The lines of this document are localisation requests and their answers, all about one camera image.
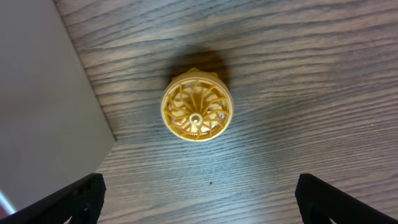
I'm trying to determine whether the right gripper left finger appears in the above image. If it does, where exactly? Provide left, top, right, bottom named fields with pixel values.
left=1, top=173, right=106, bottom=224

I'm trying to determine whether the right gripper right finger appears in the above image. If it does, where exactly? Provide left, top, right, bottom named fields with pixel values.
left=295, top=174, right=397, bottom=224

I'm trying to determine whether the white box, maroon inside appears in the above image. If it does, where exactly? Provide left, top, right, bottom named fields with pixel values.
left=1, top=0, right=116, bottom=214

